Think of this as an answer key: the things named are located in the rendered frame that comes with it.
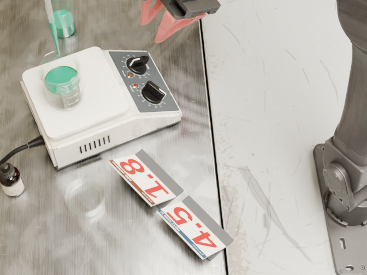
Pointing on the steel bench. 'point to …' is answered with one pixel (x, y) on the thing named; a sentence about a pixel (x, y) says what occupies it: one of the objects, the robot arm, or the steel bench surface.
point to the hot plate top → (103, 94)
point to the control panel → (141, 102)
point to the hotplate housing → (102, 129)
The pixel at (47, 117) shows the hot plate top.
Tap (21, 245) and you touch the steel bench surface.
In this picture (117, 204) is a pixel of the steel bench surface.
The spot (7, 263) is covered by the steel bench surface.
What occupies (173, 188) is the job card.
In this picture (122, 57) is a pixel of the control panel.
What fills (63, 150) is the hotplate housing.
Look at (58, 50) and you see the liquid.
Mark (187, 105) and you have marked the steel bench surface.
